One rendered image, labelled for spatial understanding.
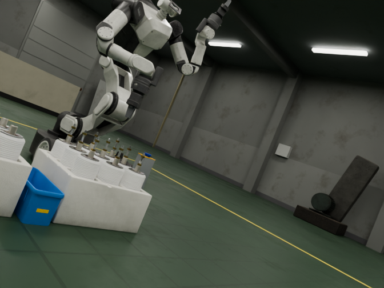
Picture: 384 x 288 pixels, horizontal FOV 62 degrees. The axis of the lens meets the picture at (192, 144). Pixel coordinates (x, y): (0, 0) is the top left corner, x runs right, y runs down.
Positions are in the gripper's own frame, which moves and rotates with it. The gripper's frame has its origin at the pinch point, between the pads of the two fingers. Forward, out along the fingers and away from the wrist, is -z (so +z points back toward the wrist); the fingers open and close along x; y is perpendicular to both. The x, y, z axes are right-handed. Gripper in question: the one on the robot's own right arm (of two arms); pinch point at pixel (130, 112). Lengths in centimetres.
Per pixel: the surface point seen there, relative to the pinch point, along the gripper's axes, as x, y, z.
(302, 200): 661, -382, -12
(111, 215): -29, -15, -43
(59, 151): -20.6, 17.4, -28.0
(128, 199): -25.7, -18.3, -34.9
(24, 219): -54, 8, -48
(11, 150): -56, 20, -28
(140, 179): -21.0, -19.0, -25.8
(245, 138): 840, -215, 99
